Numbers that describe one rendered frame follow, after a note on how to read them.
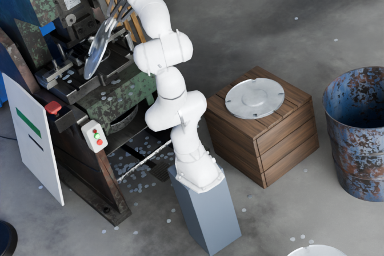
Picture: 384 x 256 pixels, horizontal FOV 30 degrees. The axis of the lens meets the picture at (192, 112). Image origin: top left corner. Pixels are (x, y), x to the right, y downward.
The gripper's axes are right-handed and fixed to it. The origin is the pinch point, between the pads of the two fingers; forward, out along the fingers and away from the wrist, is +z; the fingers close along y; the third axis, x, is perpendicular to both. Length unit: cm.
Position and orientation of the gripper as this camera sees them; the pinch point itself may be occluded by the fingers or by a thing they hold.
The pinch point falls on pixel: (111, 24)
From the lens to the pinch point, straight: 312.9
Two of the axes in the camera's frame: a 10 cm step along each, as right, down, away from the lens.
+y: -8.7, -3.4, -3.5
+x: 0.6, 6.4, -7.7
